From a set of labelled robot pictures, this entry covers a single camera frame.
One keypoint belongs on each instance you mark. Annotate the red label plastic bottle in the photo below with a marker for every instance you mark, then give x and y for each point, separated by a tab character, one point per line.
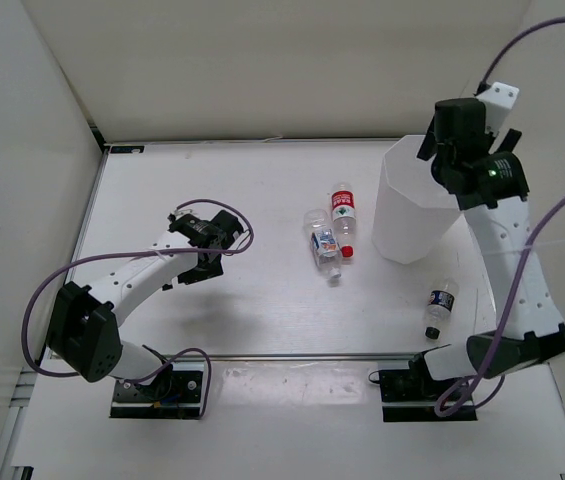
343	215

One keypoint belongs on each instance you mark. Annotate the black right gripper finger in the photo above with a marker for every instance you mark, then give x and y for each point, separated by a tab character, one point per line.
509	141
428	146

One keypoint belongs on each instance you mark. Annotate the blue orange label bottle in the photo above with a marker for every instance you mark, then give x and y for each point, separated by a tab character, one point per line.
323	244

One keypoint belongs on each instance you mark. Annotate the dark blue label bottle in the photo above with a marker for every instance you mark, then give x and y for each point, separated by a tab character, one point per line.
439	307

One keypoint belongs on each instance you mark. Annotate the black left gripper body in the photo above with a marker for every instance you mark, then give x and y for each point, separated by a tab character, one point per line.
214	265

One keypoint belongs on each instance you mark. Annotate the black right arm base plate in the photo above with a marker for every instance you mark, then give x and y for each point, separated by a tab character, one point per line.
406	399

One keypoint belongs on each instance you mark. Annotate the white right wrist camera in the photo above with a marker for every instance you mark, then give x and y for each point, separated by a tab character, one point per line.
498	99

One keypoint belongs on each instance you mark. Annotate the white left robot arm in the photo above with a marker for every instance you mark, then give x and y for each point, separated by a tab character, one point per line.
85	321

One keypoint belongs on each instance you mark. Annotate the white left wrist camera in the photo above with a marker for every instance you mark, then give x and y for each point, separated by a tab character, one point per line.
175	215

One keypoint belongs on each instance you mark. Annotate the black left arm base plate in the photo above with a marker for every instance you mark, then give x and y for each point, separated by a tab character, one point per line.
184	399

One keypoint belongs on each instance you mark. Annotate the white plastic bin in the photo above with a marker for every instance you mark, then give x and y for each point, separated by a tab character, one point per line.
412	211

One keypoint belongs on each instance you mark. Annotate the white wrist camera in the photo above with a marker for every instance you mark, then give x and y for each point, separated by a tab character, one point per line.
175	215
498	99

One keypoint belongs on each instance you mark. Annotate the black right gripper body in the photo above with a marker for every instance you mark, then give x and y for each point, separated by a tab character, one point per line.
438	169

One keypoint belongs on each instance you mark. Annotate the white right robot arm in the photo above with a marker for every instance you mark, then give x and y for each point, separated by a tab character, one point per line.
492	193

